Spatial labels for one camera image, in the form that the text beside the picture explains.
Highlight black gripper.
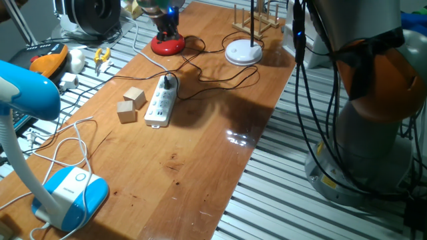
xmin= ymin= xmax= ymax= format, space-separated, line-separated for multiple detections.
xmin=153 ymin=7 xmax=183 ymax=43

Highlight white power strip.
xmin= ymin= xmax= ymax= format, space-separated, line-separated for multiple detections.
xmin=143 ymin=74 xmax=180 ymax=129

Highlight black lamp power cord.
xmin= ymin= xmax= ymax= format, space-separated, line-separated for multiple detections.
xmin=163 ymin=31 xmax=265 ymax=101

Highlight red round lamp base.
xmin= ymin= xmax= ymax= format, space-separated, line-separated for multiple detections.
xmin=150 ymin=33 xmax=186 ymax=57

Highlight white power adapter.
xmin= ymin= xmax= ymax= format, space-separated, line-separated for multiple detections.
xmin=58 ymin=72 xmax=80 ymax=92

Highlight blue white desk lamp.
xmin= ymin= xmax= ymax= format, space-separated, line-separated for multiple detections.
xmin=0 ymin=59 xmax=110 ymax=233

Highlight yellow crumpled packet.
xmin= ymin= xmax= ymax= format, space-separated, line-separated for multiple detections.
xmin=123 ymin=0 xmax=145 ymax=20

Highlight wooden cube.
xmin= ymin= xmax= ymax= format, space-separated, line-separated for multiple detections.
xmin=122 ymin=86 xmax=147 ymax=111
xmin=116 ymin=100 xmax=137 ymax=125

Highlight black filament spool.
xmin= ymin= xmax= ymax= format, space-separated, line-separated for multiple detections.
xmin=64 ymin=0 xmax=122 ymax=37

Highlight wooden peg rack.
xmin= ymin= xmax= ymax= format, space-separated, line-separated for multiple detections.
xmin=232 ymin=0 xmax=282 ymax=41

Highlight white rounded object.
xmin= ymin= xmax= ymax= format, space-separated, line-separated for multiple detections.
xmin=67 ymin=48 xmax=87 ymax=75

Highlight white plastic drawer box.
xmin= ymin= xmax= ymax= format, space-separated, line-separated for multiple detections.
xmin=282 ymin=0 xmax=323 ymax=70

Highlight orange black teach pendant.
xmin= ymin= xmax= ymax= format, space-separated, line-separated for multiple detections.
xmin=8 ymin=41 xmax=70 ymax=81

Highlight black keyboard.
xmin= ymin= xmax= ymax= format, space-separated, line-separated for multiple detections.
xmin=9 ymin=109 xmax=40 ymax=135

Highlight white power strip cable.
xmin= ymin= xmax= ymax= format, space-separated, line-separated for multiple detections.
xmin=119 ymin=8 xmax=169 ymax=78

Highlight thin black cord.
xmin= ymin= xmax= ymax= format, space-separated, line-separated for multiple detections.
xmin=23 ymin=35 xmax=207 ymax=156

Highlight yellow handled pliers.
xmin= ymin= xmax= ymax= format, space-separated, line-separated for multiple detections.
xmin=93 ymin=47 xmax=112 ymax=75

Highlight white lamp cord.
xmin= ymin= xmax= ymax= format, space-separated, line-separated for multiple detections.
xmin=0 ymin=115 xmax=98 ymax=240

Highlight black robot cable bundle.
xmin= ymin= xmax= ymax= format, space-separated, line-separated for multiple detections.
xmin=292 ymin=0 xmax=354 ymax=201

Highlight aluminium frame post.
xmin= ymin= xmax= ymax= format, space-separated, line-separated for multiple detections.
xmin=2 ymin=0 xmax=38 ymax=47

